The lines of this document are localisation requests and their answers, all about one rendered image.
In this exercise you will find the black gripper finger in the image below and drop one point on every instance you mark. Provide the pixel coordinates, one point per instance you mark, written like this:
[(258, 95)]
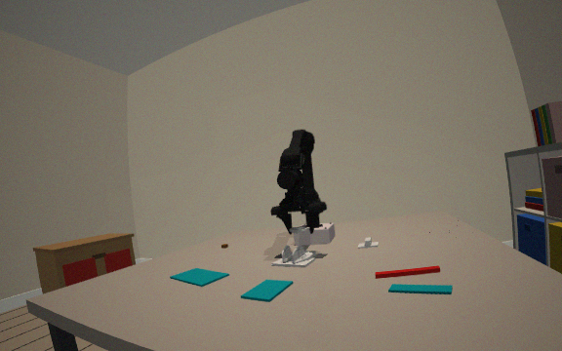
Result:
[(287, 219), (312, 220)]

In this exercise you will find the red flat bar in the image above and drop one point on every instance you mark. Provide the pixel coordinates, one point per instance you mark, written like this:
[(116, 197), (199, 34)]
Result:
[(406, 272)]

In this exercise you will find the teal flat bar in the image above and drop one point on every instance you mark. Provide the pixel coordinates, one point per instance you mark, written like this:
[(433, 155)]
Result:
[(420, 289)]

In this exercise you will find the teal flat square plate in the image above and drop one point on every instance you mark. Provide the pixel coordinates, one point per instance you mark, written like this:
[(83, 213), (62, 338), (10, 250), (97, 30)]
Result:
[(199, 277)]

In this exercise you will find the teal flat rectangular plate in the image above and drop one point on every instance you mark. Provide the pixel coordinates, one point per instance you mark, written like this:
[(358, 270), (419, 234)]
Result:
[(267, 290)]

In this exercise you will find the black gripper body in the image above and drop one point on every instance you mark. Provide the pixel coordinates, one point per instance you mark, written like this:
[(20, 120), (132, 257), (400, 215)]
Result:
[(313, 208)]

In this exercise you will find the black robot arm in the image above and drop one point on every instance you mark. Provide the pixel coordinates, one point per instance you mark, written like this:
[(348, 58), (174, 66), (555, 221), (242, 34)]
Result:
[(295, 158)]

